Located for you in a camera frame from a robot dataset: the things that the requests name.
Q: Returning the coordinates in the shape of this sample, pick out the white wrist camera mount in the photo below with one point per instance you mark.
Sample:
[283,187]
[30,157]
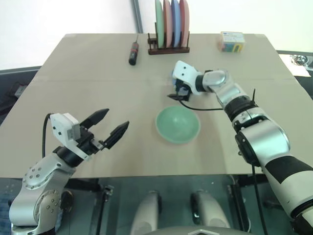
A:
[62,127]
[185,73]

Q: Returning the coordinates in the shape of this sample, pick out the dark pink plate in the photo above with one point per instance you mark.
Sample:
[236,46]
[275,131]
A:
[184,22]

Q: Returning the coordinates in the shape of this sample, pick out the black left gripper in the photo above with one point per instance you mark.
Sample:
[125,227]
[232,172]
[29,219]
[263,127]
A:
[89,143]

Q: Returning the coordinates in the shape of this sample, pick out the light pink plate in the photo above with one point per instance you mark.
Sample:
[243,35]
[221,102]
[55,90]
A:
[167,24]

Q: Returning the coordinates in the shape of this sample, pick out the black table leg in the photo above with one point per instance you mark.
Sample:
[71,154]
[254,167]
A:
[238,200]
[104,203]

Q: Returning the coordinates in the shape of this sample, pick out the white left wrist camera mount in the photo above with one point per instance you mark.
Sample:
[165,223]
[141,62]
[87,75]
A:
[62,127]

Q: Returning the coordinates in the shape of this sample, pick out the green plate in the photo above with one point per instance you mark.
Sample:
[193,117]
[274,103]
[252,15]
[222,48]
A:
[159,24]

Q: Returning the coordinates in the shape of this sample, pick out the blue plate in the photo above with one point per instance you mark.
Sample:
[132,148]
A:
[175,24]

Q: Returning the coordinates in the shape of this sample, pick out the clear box of colourful items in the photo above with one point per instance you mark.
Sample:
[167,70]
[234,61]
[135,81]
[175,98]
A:
[231,42]

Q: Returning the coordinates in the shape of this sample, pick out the green bowl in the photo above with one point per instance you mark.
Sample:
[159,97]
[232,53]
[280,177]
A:
[178,123]

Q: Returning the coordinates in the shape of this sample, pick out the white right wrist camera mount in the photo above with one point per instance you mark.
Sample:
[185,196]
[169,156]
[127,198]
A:
[185,73]

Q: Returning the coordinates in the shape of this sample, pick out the dark wooden plate rack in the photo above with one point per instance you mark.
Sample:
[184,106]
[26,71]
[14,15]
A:
[168,51]

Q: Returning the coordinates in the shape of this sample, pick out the white board with clutter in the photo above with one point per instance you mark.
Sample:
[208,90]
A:
[297,66]

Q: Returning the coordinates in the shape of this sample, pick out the silver rounded robot leg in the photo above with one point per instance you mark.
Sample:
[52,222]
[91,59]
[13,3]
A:
[146,213]
[210,213]

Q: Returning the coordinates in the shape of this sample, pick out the black and red screwdriver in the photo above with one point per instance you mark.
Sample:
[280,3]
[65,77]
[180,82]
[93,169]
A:
[134,50]

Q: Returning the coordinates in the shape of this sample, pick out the grey metal pole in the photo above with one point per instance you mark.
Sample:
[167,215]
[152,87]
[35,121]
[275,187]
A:
[137,14]

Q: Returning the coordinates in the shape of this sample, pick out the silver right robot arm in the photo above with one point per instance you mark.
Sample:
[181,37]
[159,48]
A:
[264,137]

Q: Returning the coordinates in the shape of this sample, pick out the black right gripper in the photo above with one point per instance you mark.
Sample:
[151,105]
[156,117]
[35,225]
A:
[182,85]

